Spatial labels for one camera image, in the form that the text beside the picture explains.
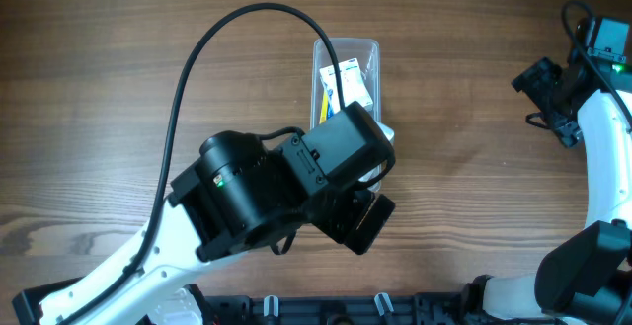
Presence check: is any blue yellow lozenge box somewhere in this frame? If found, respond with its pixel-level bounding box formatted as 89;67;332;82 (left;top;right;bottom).
319;89;331;123

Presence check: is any white blue medicine box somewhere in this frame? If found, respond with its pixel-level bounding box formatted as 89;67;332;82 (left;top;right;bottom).
319;58;373;117

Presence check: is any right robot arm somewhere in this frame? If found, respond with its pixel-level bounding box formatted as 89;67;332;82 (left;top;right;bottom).
461;15;631;324

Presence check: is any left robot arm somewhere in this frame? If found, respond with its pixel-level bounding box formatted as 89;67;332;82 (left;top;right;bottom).
13;104;395;324

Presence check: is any clear plastic container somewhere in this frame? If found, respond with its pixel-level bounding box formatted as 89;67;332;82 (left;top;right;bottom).
310;38;383;128

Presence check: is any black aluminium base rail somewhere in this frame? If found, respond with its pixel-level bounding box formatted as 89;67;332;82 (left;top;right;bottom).
201;293;493;325

